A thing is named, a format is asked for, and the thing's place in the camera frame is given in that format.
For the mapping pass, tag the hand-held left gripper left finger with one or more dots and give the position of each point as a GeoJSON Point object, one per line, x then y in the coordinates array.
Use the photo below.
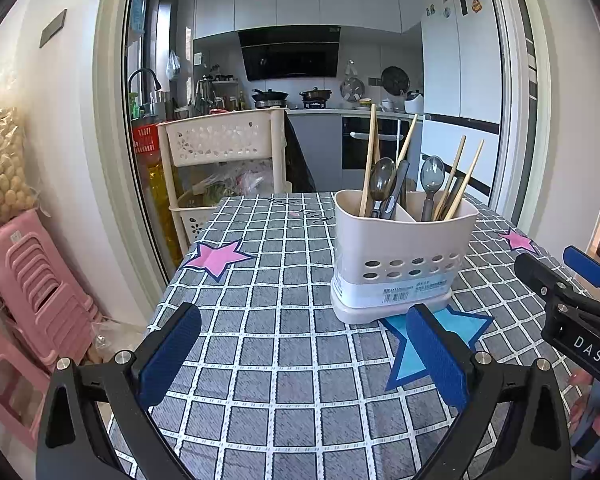
{"type": "Point", "coordinates": [172, 355]}

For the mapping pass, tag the white upper cabinets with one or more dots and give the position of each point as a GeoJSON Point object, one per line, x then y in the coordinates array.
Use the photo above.
{"type": "Point", "coordinates": [305, 5]}

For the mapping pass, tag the hanging plastic bag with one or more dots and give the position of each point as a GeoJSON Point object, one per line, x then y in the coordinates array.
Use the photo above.
{"type": "Point", "coordinates": [173, 66]}

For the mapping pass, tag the beige plastic trolley rack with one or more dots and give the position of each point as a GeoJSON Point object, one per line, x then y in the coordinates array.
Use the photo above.
{"type": "Point", "coordinates": [220, 140]}

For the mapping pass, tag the grey kitchen base cabinets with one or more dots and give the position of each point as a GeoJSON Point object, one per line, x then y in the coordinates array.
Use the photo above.
{"type": "Point", "coordinates": [315, 145]}

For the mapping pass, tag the green bottle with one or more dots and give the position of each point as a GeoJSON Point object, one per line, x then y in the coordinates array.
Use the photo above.
{"type": "Point", "coordinates": [134, 107]}

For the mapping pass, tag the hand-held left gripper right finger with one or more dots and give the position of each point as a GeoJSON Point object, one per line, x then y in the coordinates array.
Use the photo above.
{"type": "Point", "coordinates": [437, 357]}

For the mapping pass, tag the dark cooking pot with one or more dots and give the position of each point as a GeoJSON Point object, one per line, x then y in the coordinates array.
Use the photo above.
{"type": "Point", "coordinates": [316, 97]}

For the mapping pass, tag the small white pot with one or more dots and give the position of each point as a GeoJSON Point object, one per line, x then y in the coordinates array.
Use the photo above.
{"type": "Point", "coordinates": [390, 105]}

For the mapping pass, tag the grey checked star tablecloth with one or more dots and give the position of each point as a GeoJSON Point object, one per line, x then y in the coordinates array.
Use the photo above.
{"type": "Point", "coordinates": [290, 360]}

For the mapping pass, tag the plastic bags of vegetables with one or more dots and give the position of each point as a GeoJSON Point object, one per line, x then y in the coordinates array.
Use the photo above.
{"type": "Point", "coordinates": [240, 182]}

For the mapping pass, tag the yellow bowl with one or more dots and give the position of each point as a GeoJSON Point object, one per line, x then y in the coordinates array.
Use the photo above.
{"type": "Point", "coordinates": [365, 104]}

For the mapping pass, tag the black round hanging pan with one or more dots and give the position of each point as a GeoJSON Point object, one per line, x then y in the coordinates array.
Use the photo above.
{"type": "Point", "coordinates": [395, 80]}

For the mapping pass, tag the white sliding door frame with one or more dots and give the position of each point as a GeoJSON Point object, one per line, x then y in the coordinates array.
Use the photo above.
{"type": "Point", "coordinates": [107, 110]}

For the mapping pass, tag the black wok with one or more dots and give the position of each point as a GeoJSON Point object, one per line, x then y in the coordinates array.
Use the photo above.
{"type": "Point", "coordinates": [270, 97]}

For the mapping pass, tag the round metal steamer rack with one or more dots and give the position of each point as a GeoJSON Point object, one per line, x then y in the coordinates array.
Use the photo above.
{"type": "Point", "coordinates": [352, 89]}

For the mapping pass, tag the black kitchen faucet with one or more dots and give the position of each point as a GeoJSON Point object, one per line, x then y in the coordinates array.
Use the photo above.
{"type": "Point", "coordinates": [142, 74]}

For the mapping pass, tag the beige plastic utensil holder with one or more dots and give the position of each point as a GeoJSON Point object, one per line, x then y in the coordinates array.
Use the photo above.
{"type": "Point", "coordinates": [395, 240]}

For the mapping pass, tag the clear plastic bag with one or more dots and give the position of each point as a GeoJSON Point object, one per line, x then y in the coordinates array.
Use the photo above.
{"type": "Point", "coordinates": [115, 342]}

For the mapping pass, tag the clear bag of pale balls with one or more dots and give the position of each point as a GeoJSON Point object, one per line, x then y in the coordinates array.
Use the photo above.
{"type": "Point", "coordinates": [2, 175]}

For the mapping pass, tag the black range hood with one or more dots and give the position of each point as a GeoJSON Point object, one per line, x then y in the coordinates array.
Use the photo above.
{"type": "Point", "coordinates": [290, 55]}

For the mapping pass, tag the yellow oil bottle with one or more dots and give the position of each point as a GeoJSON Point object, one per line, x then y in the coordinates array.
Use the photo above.
{"type": "Point", "coordinates": [160, 200]}

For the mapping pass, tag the red plastic basket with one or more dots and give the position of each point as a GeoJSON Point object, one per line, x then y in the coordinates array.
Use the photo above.
{"type": "Point", "coordinates": [146, 139]}

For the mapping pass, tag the single pink step stool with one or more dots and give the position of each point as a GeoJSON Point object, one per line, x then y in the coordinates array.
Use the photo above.
{"type": "Point", "coordinates": [10, 390]}

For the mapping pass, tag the white rice cooker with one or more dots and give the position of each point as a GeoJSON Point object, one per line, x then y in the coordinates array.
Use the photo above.
{"type": "Point", "coordinates": [413, 102]}

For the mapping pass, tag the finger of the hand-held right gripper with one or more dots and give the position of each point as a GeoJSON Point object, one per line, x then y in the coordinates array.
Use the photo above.
{"type": "Point", "coordinates": [587, 266]}
{"type": "Point", "coordinates": [540, 272]}

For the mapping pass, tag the blue translucent spoon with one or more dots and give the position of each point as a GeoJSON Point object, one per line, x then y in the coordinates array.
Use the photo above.
{"type": "Point", "coordinates": [432, 172]}

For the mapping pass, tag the white refrigerator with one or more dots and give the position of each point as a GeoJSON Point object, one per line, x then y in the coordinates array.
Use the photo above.
{"type": "Point", "coordinates": [460, 70]}

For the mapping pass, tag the light blue hanging cloth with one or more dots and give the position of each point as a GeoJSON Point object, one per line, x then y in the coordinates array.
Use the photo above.
{"type": "Point", "coordinates": [137, 12]}

